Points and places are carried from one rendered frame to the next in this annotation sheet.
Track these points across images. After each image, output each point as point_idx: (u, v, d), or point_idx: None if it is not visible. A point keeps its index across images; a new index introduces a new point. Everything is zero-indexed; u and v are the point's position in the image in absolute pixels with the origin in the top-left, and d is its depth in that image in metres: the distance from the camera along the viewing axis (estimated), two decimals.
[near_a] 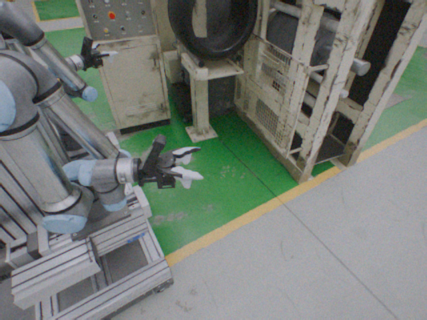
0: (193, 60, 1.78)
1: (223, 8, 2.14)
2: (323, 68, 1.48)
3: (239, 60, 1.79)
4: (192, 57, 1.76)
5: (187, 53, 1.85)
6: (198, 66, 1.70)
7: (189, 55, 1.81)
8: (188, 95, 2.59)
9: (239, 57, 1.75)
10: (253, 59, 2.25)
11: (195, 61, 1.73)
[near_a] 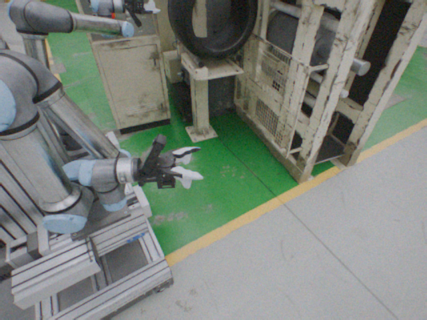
0: None
1: (223, 8, 2.14)
2: (323, 68, 1.48)
3: (239, 60, 1.79)
4: (192, 57, 1.76)
5: (187, 53, 1.85)
6: (198, 66, 1.70)
7: (189, 55, 1.81)
8: (188, 95, 2.59)
9: (239, 56, 1.75)
10: (253, 59, 2.25)
11: (195, 61, 1.73)
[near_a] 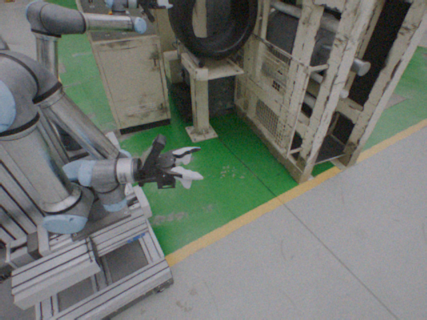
0: None
1: (223, 8, 2.14)
2: (323, 68, 1.48)
3: (239, 59, 1.79)
4: (192, 58, 1.77)
5: (187, 54, 1.86)
6: (199, 67, 1.70)
7: (190, 57, 1.82)
8: (188, 95, 2.59)
9: (238, 57, 1.75)
10: (253, 59, 2.25)
11: (195, 62, 1.73)
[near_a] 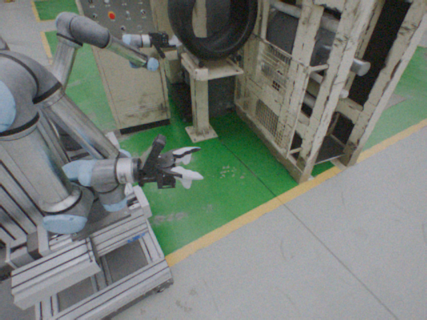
0: None
1: (223, 8, 2.14)
2: (323, 68, 1.48)
3: (240, 55, 1.77)
4: None
5: None
6: (203, 65, 1.71)
7: None
8: (188, 95, 2.59)
9: (237, 59, 1.76)
10: (253, 59, 2.25)
11: None
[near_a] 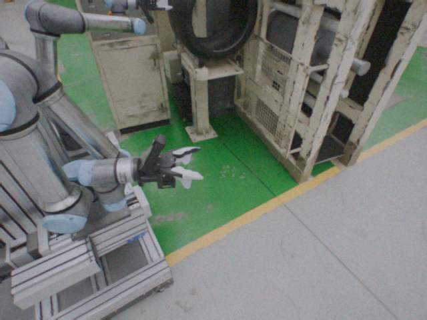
0: None
1: (223, 8, 2.14)
2: (323, 68, 1.48)
3: (240, 55, 1.77)
4: None
5: None
6: (203, 65, 1.71)
7: None
8: (188, 95, 2.59)
9: (237, 59, 1.76)
10: (253, 59, 2.25)
11: None
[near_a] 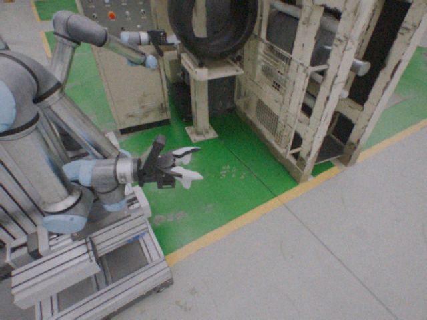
0: (193, 55, 1.76)
1: (223, 8, 2.14)
2: (323, 68, 1.48)
3: (235, 58, 1.77)
4: None
5: None
6: (199, 61, 1.68)
7: None
8: (188, 95, 2.59)
9: (241, 59, 1.77)
10: (253, 59, 2.25)
11: (199, 57, 1.72)
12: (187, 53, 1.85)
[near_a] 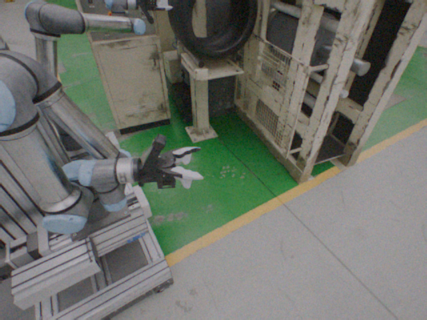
0: None
1: (223, 8, 2.14)
2: (323, 68, 1.48)
3: (236, 55, 1.76)
4: None
5: None
6: (202, 61, 1.69)
7: None
8: (188, 95, 2.59)
9: (239, 60, 1.77)
10: (253, 59, 2.25)
11: None
12: (187, 51, 1.84)
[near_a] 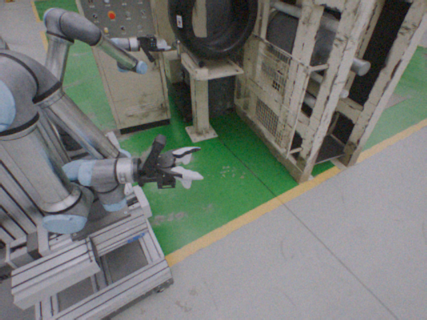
0: (192, 57, 1.77)
1: (223, 8, 2.14)
2: (323, 68, 1.48)
3: (235, 60, 1.78)
4: None
5: (188, 49, 1.84)
6: (198, 62, 1.68)
7: (191, 52, 1.80)
8: (188, 95, 2.59)
9: (241, 57, 1.76)
10: (253, 59, 2.25)
11: (197, 57, 1.72)
12: (189, 55, 1.86)
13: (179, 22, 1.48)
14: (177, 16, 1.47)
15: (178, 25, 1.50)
